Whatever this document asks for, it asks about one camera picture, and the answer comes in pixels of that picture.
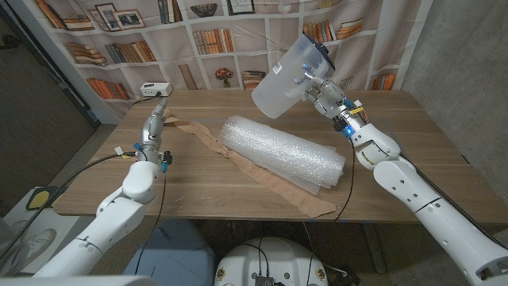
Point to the translucent pitcher with navy lid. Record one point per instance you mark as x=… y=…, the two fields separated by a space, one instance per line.
x=278 y=87

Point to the clear bubble wrap roll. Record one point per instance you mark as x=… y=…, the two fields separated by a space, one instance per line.
x=282 y=155

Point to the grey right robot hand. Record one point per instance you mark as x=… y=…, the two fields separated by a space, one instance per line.
x=329 y=97

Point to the yellow and black pad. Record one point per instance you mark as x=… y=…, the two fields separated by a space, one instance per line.
x=37 y=198

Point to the grey metal table leg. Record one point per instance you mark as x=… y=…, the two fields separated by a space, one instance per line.
x=375 y=246

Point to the tan adhesive wrap strip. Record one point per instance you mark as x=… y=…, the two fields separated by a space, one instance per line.
x=278 y=186

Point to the white sneaker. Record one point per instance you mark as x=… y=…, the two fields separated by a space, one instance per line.
x=18 y=227
x=39 y=242

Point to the printed bookshelf backdrop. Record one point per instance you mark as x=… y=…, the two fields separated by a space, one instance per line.
x=198 y=51

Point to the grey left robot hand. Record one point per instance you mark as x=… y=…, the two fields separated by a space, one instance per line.
x=152 y=129

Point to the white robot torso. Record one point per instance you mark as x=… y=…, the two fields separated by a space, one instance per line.
x=274 y=262

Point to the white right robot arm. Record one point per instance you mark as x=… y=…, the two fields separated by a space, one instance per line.
x=416 y=194

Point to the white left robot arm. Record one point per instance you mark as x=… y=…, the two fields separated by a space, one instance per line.
x=115 y=214

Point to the person in grey clothing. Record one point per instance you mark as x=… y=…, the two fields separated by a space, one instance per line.
x=8 y=250

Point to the white power strip box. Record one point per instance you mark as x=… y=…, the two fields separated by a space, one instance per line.
x=155 y=89

